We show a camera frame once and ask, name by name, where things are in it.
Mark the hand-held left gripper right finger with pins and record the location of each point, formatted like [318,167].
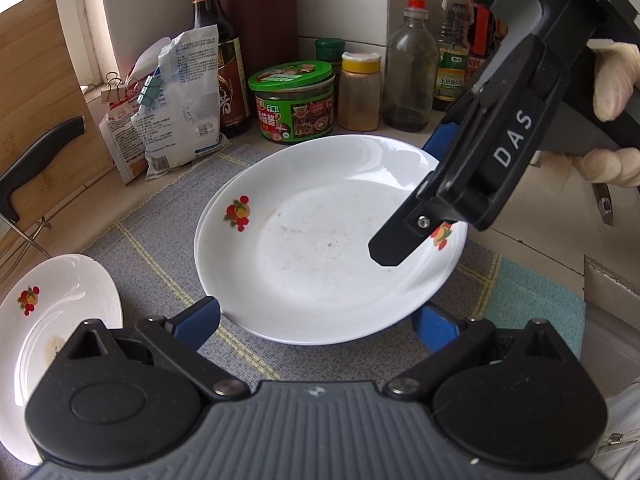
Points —
[435,324]

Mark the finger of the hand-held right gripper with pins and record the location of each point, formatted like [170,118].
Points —
[400,240]
[439,140]

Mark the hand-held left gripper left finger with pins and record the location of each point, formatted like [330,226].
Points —
[197,317]

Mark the large white fruit print plate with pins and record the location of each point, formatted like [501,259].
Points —
[310,280]

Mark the person's right hand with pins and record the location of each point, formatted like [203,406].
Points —
[615,80]

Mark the green label oil bottle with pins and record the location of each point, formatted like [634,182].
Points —
[455,75]

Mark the glass bottle red cap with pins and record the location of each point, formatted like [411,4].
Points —
[410,70]

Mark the grey and teal dish mat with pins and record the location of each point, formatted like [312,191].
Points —
[165,240]

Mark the yellow lid spice jar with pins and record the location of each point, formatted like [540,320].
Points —
[360,95]

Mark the small metal utensil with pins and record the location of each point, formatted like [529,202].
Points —
[603,205]

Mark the red label bottle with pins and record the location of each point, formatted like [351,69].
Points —
[484,30]

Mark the green cap jar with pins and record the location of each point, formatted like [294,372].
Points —
[330,50]

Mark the green lid sauce tub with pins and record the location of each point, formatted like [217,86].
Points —
[292,105]

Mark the white bag red print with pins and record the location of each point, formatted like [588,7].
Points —
[117,140]

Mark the white bag blue print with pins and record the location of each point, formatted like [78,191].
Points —
[185,110]

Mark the person's grey jacket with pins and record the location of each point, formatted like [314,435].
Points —
[625,435]

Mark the dark red knife block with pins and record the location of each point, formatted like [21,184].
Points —
[260,10]

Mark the green binder clip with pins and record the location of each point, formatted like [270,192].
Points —
[150,92]

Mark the dark soy sauce bottle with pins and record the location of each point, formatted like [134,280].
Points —
[220,20]

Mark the bamboo cutting board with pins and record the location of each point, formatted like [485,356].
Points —
[45,85]

